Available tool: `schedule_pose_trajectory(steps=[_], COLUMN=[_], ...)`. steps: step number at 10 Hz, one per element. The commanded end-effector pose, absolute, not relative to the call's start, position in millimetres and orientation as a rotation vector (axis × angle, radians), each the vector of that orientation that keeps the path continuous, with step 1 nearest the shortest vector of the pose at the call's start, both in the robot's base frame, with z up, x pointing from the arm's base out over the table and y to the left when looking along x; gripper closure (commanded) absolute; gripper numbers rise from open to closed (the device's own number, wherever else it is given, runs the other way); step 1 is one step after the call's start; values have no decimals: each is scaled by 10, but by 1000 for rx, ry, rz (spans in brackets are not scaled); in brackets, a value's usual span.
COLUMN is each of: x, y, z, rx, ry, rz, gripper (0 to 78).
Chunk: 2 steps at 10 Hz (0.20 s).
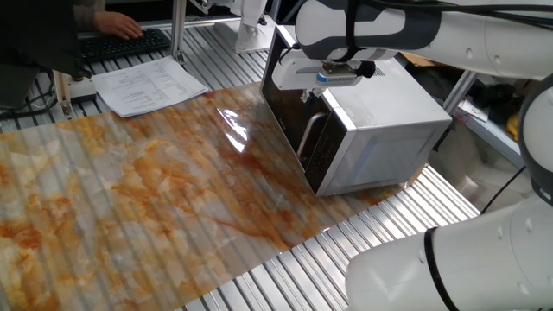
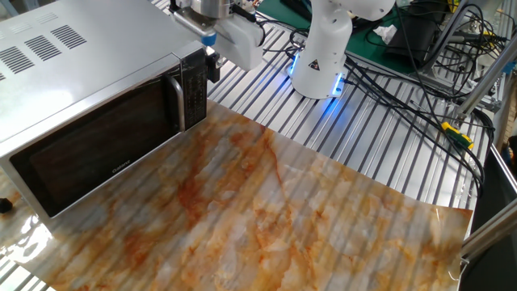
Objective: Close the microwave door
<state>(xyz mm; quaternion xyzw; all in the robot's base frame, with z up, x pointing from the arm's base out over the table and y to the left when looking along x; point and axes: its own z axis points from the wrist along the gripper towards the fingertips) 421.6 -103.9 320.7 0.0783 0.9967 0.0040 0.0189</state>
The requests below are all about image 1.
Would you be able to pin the person's sleeved forearm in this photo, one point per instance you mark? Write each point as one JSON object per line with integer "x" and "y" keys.
{"x": 88, "y": 13}

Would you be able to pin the person's bare hand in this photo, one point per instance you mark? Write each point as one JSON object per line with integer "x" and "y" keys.
{"x": 116, "y": 23}

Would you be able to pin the printed white paper sheets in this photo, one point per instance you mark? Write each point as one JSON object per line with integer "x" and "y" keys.
{"x": 147, "y": 84}

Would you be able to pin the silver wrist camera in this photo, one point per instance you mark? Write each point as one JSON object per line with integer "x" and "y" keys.
{"x": 339, "y": 75}

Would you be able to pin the person's black jacket torso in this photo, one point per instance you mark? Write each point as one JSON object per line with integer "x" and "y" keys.
{"x": 39, "y": 34}

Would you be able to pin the white stand with plate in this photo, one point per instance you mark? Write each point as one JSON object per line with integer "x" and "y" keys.
{"x": 252, "y": 30}

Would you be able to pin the orange marble pattern mat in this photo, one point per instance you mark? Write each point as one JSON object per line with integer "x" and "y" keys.
{"x": 129, "y": 194}

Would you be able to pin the black computer keyboard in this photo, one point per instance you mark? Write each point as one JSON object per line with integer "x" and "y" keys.
{"x": 121, "y": 43}

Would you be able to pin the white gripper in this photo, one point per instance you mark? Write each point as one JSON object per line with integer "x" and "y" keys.
{"x": 296, "y": 75}

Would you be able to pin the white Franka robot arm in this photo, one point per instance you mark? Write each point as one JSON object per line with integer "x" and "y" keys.
{"x": 475, "y": 39}

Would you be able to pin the short aluminium bracket post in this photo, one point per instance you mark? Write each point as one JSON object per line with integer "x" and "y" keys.
{"x": 64, "y": 95}

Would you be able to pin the yellow object on shelf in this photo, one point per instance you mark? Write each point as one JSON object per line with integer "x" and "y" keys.
{"x": 513, "y": 127}

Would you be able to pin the silver microwave oven body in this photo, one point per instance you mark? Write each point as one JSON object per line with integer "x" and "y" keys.
{"x": 389, "y": 129}

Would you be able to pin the aluminium frame post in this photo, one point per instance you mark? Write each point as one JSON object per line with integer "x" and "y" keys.
{"x": 178, "y": 30}
{"x": 459, "y": 93}

